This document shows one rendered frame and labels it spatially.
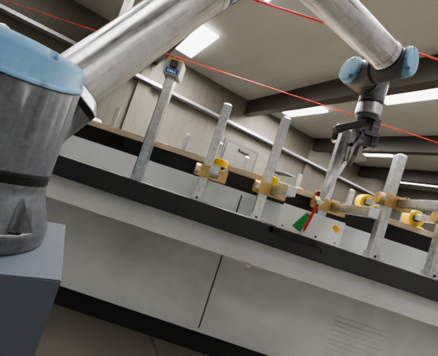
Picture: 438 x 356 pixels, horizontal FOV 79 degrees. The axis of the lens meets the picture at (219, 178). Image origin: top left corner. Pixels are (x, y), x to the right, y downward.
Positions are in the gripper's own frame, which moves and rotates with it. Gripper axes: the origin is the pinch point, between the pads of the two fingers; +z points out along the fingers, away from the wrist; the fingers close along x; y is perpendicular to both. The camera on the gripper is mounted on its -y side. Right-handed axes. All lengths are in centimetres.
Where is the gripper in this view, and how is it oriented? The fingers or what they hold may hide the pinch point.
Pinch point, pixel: (347, 164)
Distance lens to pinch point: 113.7
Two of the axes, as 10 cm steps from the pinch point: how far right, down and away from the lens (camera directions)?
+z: -2.9, 9.5, -0.5
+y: 9.6, 2.9, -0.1
